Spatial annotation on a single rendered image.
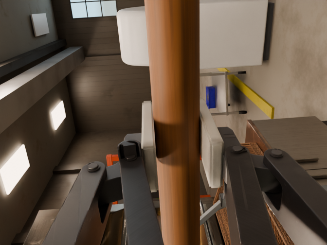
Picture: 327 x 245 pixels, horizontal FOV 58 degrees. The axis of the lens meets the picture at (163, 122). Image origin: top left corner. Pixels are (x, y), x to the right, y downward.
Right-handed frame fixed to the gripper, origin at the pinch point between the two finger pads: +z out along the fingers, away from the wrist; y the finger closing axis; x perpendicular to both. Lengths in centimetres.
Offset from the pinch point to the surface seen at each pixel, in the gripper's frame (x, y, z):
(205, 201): -134, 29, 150
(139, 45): -46, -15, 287
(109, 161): -316, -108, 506
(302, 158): -79, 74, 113
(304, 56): -48, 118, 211
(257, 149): -85, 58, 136
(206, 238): -133, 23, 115
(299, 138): -80, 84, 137
